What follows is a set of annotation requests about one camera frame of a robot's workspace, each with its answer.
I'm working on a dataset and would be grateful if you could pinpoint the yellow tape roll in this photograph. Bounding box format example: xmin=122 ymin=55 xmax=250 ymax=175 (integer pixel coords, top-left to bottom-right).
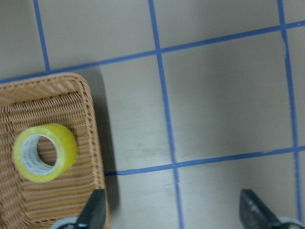
xmin=12 ymin=123 xmax=78 ymax=183

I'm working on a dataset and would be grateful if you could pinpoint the brown wicker basket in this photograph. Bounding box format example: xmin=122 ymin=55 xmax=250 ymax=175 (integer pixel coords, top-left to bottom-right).
xmin=0 ymin=73 xmax=106 ymax=229

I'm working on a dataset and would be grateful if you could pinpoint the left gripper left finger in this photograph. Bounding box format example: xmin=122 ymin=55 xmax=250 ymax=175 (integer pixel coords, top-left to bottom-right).
xmin=75 ymin=189 xmax=106 ymax=229

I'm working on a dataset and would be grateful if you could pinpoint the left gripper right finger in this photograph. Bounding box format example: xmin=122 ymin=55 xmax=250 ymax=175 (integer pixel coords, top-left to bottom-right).
xmin=239 ymin=189 xmax=282 ymax=229

